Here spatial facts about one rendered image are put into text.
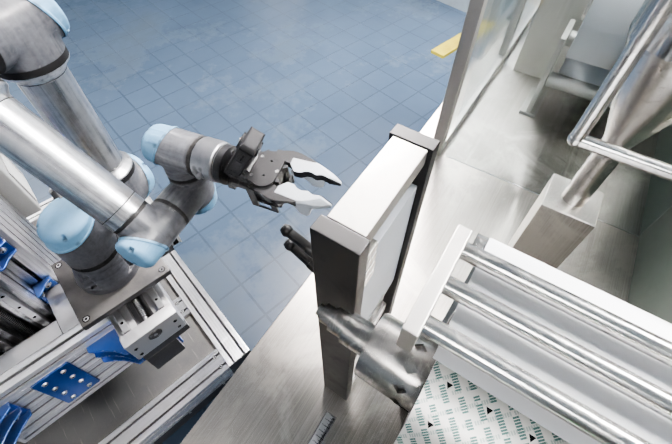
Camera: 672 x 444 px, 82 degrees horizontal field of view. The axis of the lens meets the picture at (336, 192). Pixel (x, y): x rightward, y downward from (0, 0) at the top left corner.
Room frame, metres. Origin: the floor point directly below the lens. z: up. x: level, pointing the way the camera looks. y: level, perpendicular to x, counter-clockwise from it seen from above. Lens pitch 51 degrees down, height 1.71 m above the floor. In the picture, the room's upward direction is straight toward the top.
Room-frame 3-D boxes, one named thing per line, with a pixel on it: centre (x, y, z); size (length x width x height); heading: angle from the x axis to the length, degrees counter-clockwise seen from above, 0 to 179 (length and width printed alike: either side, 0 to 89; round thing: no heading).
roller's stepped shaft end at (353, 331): (0.14, -0.01, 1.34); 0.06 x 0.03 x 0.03; 57
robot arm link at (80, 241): (0.48, 0.58, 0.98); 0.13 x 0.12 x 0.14; 158
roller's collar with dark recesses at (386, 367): (0.11, -0.06, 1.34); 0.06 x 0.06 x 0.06; 57
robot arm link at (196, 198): (0.49, 0.29, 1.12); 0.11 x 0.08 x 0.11; 158
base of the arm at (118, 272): (0.48, 0.58, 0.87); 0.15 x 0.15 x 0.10
